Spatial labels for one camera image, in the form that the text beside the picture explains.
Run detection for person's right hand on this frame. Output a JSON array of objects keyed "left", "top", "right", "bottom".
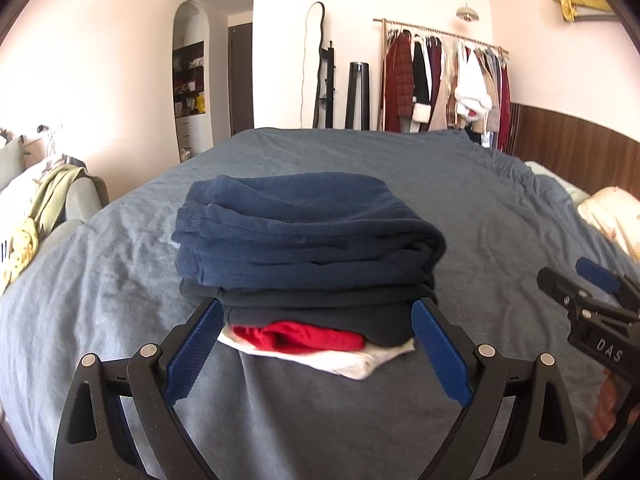
[{"left": 590, "top": 368, "right": 618, "bottom": 441}]

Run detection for cream fruit-print pillow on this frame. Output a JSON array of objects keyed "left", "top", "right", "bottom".
[{"left": 577, "top": 186, "right": 640, "bottom": 262}]

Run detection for white pillow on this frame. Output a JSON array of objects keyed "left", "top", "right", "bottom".
[{"left": 525, "top": 160, "right": 590, "bottom": 206}]

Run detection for wooden headboard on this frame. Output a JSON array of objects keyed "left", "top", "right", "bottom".
[{"left": 506, "top": 103, "right": 640, "bottom": 196}]

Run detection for black folded garment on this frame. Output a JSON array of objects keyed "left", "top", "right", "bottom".
[{"left": 179, "top": 273, "right": 437, "bottom": 347}]

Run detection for white folded garment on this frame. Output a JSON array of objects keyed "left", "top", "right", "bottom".
[{"left": 217, "top": 327, "right": 416, "bottom": 380}]

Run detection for red folded garment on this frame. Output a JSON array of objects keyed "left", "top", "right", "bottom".
[{"left": 231, "top": 321, "right": 367, "bottom": 354}]

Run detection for clothes rack with garments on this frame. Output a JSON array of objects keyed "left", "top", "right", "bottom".
[{"left": 375, "top": 18, "right": 513, "bottom": 153}]

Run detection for grey sofa with clothes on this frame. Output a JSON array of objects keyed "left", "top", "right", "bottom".
[{"left": 1, "top": 125, "right": 110, "bottom": 290}]

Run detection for blue folded pants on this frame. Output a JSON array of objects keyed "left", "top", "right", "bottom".
[{"left": 171, "top": 172, "right": 446, "bottom": 290}]

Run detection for pendant lamp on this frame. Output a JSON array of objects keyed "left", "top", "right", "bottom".
[{"left": 456, "top": 0, "right": 480, "bottom": 23}]

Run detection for black ladder rack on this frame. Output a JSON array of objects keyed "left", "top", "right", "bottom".
[{"left": 312, "top": 41, "right": 335, "bottom": 129}]

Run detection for dark door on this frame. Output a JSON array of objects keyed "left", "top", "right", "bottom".
[{"left": 228, "top": 23, "right": 254, "bottom": 136}]

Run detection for black cable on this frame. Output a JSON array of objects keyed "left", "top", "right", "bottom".
[{"left": 299, "top": 0, "right": 328, "bottom": 130}]

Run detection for arched wall shelf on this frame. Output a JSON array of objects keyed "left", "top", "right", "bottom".
[{"left": 171, "top": 1, "right": 214, "bottom": 162}]

